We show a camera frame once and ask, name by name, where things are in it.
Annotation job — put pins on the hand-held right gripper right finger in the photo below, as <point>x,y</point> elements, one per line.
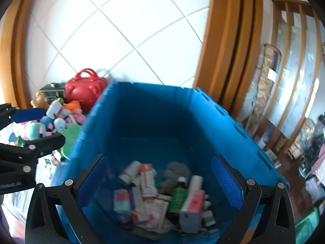
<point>227,185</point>

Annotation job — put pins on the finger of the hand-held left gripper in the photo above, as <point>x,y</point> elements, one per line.
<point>48,142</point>
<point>28,114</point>

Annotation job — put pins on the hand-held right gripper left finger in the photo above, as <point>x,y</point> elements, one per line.
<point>92,180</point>

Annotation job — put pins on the white spray bottle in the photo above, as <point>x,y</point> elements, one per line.
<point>130,170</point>

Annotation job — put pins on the brown glass bottle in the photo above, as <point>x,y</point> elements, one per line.
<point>177,195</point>

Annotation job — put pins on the grey plush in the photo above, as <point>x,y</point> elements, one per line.
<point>175,170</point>

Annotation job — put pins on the pile of medicine boxes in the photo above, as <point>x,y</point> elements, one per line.
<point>147,183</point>

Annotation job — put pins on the blue plastic crate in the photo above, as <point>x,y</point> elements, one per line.
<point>152,117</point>

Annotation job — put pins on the brown bear plush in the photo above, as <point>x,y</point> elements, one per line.
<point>39,101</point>

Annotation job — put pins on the blue plush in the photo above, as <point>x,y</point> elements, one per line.
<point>47,122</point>

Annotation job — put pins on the white plush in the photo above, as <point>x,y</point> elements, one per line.
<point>59,125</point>

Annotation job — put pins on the light blue striped tablecloth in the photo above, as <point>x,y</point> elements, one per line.
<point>20,205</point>

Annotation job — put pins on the green frog plush hat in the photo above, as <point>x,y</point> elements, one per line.
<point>71,137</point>

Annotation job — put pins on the white green carton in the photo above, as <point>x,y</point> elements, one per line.
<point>48,166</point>

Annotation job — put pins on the white tissue pack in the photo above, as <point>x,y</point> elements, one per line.
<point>54,108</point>

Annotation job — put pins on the dark box with metal clasp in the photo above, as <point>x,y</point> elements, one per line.
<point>50,91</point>

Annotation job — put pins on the orange plush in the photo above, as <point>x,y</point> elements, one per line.
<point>72,106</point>

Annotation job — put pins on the red bear-face suitcase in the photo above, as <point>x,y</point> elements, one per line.
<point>83,89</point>

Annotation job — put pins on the green plastic box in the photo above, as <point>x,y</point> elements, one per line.
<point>308,223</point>

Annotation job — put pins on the pink patterned cloth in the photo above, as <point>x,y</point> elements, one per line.
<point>318,162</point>

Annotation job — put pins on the wooden slat partition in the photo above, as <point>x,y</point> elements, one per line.
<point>289,68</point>

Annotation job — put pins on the curved wooden frame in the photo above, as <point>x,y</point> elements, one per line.
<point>228,43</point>
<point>15,43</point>

